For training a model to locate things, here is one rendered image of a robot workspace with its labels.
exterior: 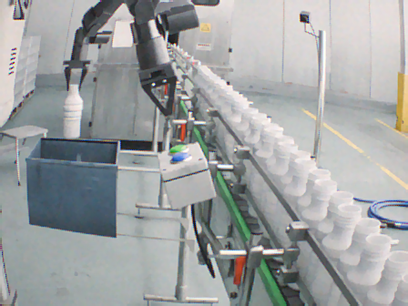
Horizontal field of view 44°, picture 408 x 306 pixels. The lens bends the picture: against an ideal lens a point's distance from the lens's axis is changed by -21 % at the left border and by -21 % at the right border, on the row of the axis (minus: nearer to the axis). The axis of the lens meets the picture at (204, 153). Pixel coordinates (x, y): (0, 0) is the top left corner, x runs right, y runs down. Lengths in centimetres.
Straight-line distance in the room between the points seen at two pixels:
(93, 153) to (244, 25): 969
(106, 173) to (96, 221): 15
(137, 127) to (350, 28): 720
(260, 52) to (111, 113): 609
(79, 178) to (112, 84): 423
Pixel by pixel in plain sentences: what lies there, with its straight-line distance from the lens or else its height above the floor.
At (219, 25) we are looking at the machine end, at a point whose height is 133.
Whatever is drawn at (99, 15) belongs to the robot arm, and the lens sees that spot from 167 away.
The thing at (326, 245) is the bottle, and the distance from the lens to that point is 70.
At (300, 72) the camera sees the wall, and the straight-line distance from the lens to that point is 1184.
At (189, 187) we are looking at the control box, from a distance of 106.
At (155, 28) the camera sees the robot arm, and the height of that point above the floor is 134.
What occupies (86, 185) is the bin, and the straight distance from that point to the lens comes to 169.
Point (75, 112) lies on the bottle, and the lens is 175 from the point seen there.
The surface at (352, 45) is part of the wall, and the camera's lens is 1223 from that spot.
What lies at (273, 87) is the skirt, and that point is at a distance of 1170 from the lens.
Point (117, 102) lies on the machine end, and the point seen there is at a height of 48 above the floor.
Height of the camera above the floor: 136
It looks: 13 degrees down
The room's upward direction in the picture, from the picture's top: 5 degrees clockwise
